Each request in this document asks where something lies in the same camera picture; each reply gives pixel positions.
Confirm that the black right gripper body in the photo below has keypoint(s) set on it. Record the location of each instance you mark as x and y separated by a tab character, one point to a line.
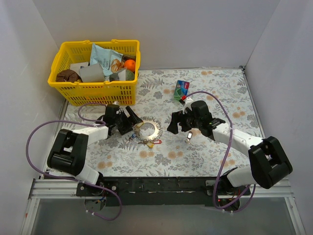
182	121

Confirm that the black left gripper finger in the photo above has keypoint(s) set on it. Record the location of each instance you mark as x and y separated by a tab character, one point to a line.
133	118
125	124

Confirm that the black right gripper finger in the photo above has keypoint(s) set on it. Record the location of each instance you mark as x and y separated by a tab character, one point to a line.
187	123
175	120

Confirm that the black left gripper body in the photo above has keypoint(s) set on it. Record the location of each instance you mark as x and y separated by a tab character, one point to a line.
126	121

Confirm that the large metal key ring disc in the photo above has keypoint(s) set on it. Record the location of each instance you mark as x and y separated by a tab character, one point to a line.
149	129

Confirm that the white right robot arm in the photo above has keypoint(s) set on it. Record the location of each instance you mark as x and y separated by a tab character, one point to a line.
268	162

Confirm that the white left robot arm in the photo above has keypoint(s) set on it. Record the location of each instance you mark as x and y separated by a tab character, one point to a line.
68	153

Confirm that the yellow plastic shopping basket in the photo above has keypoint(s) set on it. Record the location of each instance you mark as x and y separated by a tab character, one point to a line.
79	93

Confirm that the green blue sponge pack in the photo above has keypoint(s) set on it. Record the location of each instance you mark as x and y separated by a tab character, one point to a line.
181	89

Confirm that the floral patterned table mat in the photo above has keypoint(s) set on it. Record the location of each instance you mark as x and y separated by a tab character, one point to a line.
227	95

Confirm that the green avocado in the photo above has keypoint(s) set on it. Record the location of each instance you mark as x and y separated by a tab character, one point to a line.
129	75

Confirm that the grey cardboard box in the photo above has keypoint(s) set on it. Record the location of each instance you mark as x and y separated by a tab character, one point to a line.
91	74

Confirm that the orange fruit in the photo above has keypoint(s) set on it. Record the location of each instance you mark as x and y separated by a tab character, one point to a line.
130	65

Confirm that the light blue chips bag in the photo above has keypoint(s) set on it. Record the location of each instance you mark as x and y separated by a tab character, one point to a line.
110	60

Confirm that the white carton in basket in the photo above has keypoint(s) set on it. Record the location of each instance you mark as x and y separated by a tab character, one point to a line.
76	66

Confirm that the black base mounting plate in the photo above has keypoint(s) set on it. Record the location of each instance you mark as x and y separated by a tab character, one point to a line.
161	190

